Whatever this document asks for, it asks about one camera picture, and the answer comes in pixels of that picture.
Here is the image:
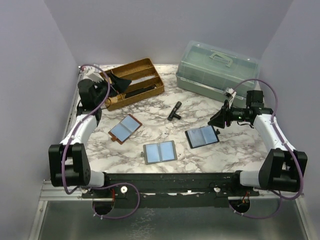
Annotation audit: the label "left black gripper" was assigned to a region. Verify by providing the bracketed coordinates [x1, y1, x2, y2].
[93, 71, 132, 105]

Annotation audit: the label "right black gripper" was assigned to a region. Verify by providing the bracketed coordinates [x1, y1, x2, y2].
[208, 100, 250, 129]

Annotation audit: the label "grey card holder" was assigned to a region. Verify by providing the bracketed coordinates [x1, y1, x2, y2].
[141, 140, 178, 165]

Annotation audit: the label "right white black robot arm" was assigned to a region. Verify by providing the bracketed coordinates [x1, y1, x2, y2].
[208, 88, 308, 196]

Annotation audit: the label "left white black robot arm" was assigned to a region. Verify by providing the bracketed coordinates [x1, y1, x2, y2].
[48, 72, 131, 198]

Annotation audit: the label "brown blue open card holder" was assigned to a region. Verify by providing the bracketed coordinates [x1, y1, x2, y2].
[108, 114, 143, 145]

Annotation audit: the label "yellow packets in tray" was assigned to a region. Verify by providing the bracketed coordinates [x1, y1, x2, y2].
[108, 94, 124, 104]

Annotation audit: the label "black item in tray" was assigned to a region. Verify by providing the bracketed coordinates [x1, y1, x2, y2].
[124, 84, 156, 99]

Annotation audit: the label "brown woven organizer tray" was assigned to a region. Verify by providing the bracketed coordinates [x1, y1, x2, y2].
[105, 58, 165, 111]

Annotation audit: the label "black T-shaped tool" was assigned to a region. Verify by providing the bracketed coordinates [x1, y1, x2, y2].
[167, 101, 182, 121]

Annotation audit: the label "green clear-lid storage box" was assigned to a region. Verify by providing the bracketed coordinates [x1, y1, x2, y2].
[176, 41, 260, 107]

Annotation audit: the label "aluminium side rail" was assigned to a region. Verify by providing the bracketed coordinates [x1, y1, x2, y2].
[59, 65, 84, 143]

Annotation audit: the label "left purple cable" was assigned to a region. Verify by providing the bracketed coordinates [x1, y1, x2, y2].
[61, 64, 140, 221]

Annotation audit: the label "purple cable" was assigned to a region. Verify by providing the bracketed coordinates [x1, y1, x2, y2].
[61, 64, 140, 221]
[228, 79, 306, 220]

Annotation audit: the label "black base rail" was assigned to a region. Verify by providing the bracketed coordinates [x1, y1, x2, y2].
[82, 171, 266, 210]

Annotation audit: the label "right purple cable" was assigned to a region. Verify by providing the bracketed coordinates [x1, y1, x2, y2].
[228, 79, 306, 220]

